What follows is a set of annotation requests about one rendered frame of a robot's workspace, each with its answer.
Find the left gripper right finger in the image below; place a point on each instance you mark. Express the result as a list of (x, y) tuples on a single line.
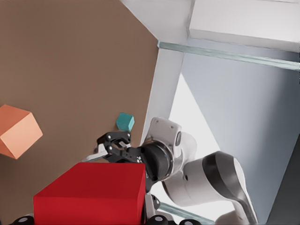
[(157, 219)]

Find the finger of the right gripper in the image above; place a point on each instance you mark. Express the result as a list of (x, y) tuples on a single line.
[(119, 153), (114, 136)]

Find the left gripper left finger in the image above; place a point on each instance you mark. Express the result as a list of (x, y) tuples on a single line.
[(23, 221)]

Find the red wooden cube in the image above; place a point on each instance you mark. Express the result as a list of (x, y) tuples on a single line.
[(93, 194)]

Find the teal blue wooden cube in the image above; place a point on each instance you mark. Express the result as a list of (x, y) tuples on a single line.
[(124, 122)]

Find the orange wooden cube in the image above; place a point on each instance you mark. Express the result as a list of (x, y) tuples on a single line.
[(16, 133)]

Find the silver frame post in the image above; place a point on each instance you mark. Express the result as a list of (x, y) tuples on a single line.
[(234, 25), (167, 93), (229, 55)]

